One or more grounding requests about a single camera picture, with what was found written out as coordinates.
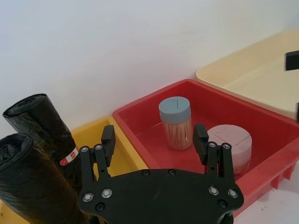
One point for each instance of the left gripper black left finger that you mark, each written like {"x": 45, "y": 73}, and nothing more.
{"x": 108, "y": 142}

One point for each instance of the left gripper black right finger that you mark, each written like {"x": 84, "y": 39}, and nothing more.
{"x": 200, "y": 142}

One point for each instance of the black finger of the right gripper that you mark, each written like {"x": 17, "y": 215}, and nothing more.
{"x": 293, "y": 60}
{"x": 297, "y": 112}

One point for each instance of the yellow plastic bin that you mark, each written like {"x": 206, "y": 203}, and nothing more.
{"x": 125, "y": 158}

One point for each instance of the toothpick jar with pink lid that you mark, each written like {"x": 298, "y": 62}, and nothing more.
{"x": 233, "y": 144}

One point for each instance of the red plastic bin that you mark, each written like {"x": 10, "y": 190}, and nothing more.
{"x": 210, "y": 105}

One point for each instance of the cream plastic bin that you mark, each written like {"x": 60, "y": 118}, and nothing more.
{"x": 257, "y": 77}

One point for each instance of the toothpick jar with grey-blue lid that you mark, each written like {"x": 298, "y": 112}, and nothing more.
{"x": 174, "y": 109}

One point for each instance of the black bag roll, red label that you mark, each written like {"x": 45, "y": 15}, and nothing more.
{"x": 46, "y": 121}

